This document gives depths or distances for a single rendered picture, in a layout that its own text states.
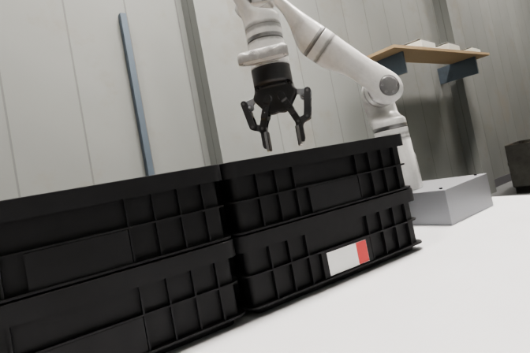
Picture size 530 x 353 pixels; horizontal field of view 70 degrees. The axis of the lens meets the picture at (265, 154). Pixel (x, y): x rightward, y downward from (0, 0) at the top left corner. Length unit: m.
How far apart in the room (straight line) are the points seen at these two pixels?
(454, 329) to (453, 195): 0.56
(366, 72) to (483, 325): 0.72
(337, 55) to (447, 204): 0.46
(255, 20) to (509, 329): 0.59
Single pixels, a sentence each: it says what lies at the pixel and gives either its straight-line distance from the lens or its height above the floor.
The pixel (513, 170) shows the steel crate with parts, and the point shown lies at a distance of 5.75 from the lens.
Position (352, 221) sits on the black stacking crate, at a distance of 0.70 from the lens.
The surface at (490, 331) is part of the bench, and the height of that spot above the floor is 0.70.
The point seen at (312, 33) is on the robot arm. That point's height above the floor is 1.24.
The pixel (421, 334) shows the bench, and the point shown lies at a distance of 0.49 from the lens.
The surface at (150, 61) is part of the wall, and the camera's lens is 2.95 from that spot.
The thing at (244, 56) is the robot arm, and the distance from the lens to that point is 0.69.
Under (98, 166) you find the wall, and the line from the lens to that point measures 2.66.
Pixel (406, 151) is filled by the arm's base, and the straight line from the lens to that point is 1.08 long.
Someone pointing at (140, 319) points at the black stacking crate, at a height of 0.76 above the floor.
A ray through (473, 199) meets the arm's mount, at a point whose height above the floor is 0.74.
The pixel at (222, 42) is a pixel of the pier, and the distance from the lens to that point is 3.07.
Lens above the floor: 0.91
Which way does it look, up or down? 2 degrees up
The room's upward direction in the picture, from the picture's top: 11 degrees counter-clockwise
